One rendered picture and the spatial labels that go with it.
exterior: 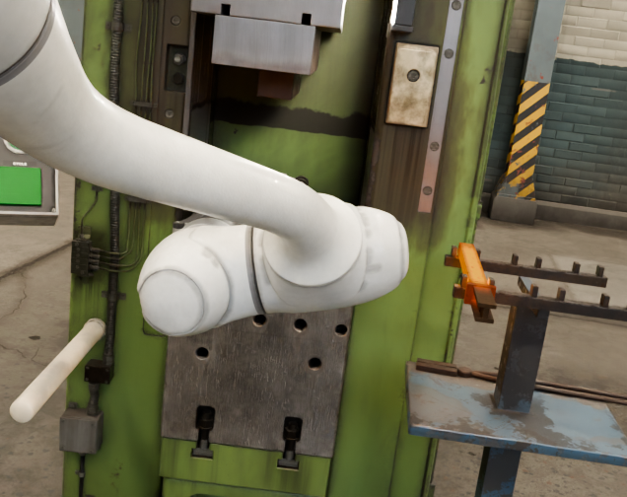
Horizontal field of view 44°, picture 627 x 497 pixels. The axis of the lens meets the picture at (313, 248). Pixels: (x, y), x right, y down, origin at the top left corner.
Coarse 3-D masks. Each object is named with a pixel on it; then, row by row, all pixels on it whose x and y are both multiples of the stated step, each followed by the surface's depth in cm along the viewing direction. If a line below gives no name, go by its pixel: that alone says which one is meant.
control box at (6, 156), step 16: (0, 144) 149; (0, 160) 148; (16, 160) 149; (32, 160) 151; (48, 176) 151; (48, 192) 150; (0, 208) 146; (16, 208) 147; (32, 208) 148; (48, 208) 150; (0, 224) 152; (16, 224) 153; (32, 224) 154; (48, 224) 155
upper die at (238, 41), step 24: (216, 24) 155; (240, 24) 155; (264, 24) 155; (288, 24) 154; (216, 48) 156; (240, 48) 156; (264, 48) 156; (288, 48) 156; (312, 48) 155; (288, 72) 157; (312, 72) 164
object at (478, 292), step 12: (468, 252) 150; (468, 264) 141; (480, 264) 142; (468, 276) 134; (480, 276) 134; (468, 288) 127; (480, 288) 126; (492, 288) 126; (468, 300) 127; (480, 300) 119; (492, 300) 120; (480, 312) 121
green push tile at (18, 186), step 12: (0, 168) 147; (12, 168) 148; (24, 168) 149; (36, 168) 150; (0, 180) 147; (12, 180) 148; (24, 180) 148; (36, 180) 149; (0, 192) 146; (12, 192) 147; (24, 192) 148; (36, 192) 149; (0, 204) 146; (12, 204) 147; (24, 204) 148; (36, 204) 148
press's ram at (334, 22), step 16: (192, 0) 154; (208, 0) 154; (224, 0) 154; (240, 0) 154; (256, 0) 154; (272, 0) 154; (288, 0) 153; (304, 0) 153; (320, 0) 153; (336, 0) 153; (240, 16) 155; (256, 16) 154; (272, 16) 154; (288, 16) 154; (304, 16) 161; (320, 16) 154; (336, 16) 154; (336, 32) 183
